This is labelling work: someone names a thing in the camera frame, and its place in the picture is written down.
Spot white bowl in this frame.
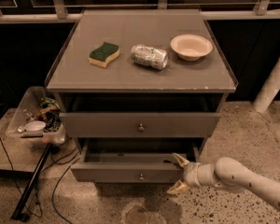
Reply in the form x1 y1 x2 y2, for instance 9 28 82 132
170 35 213 61

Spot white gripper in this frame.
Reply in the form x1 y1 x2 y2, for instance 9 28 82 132
167 153 201 195

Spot grey drawer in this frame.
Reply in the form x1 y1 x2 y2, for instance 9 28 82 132
71 138 199 185
60 112 220 138

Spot grey top drawer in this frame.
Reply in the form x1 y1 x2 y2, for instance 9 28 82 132
60 112 220 138

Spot white diagonal pole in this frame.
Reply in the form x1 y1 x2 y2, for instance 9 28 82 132
252 57 280 113

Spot black floor cable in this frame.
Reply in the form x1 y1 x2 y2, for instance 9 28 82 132
51 157 81 224

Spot metal window railing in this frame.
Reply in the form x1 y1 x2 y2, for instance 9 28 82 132
0 0 280 25

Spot crushed silver can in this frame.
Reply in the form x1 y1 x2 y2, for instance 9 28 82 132
131 44 168 70

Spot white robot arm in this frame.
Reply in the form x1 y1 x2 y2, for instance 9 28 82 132
167 153 280 212

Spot grey drawer cabinet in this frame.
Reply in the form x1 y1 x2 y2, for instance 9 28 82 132
45 8 239 185

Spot black metal bar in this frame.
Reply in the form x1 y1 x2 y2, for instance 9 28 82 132
11 143 52 220

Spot clear plastic bin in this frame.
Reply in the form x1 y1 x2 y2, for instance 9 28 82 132
6 87 66 148

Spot green yellow sponge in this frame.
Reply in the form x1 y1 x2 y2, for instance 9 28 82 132
89 42 119 68

